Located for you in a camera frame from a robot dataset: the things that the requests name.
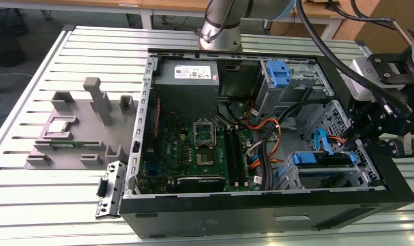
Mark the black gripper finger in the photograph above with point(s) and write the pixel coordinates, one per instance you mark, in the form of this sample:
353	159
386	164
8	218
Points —
399	148
361	115

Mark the hard disk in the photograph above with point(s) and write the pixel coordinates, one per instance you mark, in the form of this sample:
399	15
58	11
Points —
304	158

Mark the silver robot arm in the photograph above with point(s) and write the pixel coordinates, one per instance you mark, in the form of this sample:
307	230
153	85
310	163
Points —
220	36

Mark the metal disk bay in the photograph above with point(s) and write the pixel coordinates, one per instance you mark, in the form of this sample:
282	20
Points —
289	174

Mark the metal optical drive cage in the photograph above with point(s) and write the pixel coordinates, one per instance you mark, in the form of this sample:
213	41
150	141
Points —
296	100

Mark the black table corner cap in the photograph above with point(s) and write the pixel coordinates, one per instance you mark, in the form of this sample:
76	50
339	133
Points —
361	43
68	27

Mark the blue drive latch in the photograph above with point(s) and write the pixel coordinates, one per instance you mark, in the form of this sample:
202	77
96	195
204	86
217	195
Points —
278	74

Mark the black RAM slot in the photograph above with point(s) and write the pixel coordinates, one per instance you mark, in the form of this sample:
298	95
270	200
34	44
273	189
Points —
238	156
230	156

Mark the wooden desk white legs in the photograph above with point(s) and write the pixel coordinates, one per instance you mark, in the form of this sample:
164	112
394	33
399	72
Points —
321	14

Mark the wooden cabinet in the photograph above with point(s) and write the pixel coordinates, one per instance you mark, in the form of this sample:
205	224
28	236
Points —
405	10

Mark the CPU socket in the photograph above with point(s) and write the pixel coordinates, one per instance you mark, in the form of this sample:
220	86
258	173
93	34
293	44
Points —
206	159

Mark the grey power supply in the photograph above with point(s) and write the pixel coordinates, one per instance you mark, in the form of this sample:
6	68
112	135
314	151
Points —
186	97

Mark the black graphics card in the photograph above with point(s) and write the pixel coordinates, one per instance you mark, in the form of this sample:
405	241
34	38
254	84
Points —
200	183

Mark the black PC case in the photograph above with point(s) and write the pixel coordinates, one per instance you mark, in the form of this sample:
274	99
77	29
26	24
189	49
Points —
228	217

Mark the green motherboard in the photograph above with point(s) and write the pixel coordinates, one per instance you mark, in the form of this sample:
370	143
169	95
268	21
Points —
174	153

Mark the grey parts rack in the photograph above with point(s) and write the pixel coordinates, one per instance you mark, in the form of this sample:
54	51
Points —
86	138

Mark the green RAM stick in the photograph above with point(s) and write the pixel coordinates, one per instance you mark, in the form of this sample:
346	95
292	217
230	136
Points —
66	145

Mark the silver CPU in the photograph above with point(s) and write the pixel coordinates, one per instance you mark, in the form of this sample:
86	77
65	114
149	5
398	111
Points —
57	126

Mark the long wooden desk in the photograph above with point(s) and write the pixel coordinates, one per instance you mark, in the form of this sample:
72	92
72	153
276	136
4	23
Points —
90	2

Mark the black bin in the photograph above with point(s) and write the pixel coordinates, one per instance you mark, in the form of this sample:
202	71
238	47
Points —
8	51

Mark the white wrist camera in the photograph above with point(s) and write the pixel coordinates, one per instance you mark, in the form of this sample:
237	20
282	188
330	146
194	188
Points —
362	93

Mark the black wrist mounting bracket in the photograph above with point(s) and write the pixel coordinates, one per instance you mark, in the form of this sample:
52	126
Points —
387	64

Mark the grey metal slot bracket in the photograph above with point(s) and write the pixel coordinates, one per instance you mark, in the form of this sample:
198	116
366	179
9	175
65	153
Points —
113	189

